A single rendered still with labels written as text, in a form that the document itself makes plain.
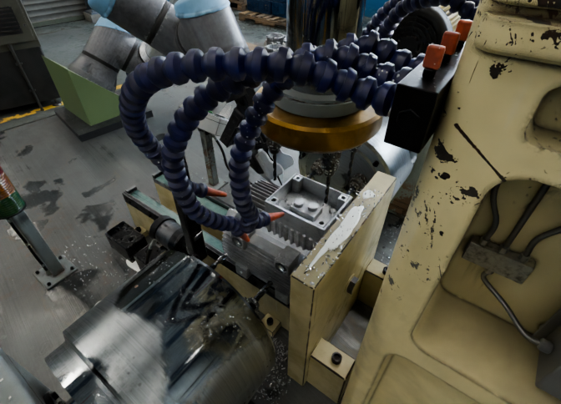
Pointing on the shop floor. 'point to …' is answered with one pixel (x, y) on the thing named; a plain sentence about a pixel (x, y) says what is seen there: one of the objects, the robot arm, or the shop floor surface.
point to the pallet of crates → (275, 7)
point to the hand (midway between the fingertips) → (276, 181)
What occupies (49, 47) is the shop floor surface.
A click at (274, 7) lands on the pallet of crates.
